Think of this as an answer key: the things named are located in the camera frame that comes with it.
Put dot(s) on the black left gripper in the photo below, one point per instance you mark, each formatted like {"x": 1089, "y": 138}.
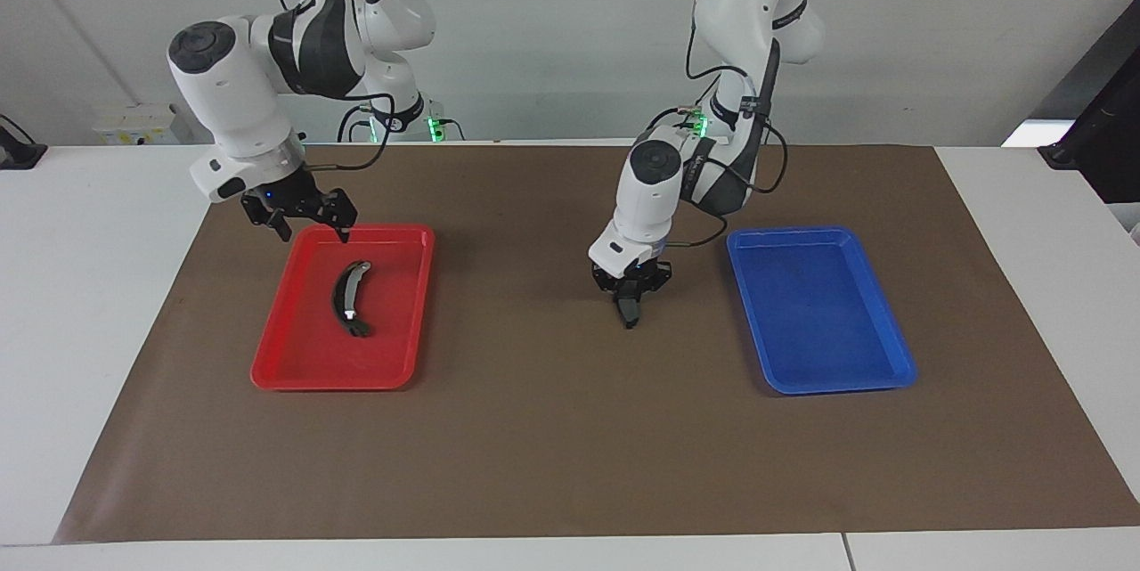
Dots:
{"x": 632, "y": 275}

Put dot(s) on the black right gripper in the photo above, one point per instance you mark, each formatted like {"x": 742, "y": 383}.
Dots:
{"x": 303, "y": 201}

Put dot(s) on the small dark brake pad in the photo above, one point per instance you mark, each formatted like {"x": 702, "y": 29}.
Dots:
{"x": 630, "y": 314}

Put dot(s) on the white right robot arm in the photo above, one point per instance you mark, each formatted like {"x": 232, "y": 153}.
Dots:
{"x": 223, "y": 99}

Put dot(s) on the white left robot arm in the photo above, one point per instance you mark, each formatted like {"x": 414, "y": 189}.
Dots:
{"x": 646, "y": 197}

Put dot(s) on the red plastic tray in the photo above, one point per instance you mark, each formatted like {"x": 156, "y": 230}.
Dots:
{"x": 294, "y": 357}

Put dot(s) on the brown table mat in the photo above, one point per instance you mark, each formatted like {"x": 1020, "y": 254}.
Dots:
{"x": 570, "y": 446}

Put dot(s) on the blue plastic tray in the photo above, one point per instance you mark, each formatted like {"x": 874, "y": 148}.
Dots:
{"x": 819, "y": 313}

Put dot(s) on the white yellow box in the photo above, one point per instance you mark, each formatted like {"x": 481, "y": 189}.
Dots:
{"x": 134, "y": 126}

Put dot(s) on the large black stand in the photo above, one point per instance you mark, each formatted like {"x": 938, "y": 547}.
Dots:
{"x": 1104, "y": 152}

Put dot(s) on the black clamp mount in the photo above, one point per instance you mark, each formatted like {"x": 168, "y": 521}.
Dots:
{"x": 18, "y": 152}

